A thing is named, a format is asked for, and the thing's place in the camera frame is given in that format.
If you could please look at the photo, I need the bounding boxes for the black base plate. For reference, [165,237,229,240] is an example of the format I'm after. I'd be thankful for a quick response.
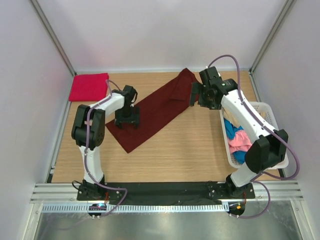
[76,181,255,206]

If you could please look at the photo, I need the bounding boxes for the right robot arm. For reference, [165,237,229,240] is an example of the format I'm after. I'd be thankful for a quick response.
[189,66,289,198]

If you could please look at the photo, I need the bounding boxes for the blue t-shirt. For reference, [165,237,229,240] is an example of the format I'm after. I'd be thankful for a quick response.
[223,118,246,164]

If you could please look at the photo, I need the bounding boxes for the dark red t-shirt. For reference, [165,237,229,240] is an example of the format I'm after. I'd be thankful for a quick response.
[105,68,197,153]

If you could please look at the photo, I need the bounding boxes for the white plastic basket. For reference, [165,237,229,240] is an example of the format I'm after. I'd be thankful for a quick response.
[218,101,290,172]

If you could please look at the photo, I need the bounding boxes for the beige t-shirt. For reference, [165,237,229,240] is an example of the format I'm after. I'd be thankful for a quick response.
[222,108,241,128]

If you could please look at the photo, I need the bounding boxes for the aluminium frame rail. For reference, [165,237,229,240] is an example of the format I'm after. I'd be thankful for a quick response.
[30,180,303,206]

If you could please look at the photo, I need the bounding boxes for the white slotted cable duct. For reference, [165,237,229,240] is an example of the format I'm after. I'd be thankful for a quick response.
[41,202,229,214]

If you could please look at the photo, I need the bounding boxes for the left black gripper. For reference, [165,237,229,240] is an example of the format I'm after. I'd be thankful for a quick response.
[116,106,140,130]

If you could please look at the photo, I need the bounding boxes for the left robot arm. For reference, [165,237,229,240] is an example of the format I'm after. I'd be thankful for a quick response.
[71,85,140,201]

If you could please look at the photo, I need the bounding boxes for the folded red t-shirt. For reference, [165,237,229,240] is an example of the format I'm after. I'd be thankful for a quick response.
[68,73,109,102]

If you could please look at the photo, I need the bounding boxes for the pink t-shirt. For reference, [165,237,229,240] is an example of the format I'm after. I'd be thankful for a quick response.
[227,130,252,153]

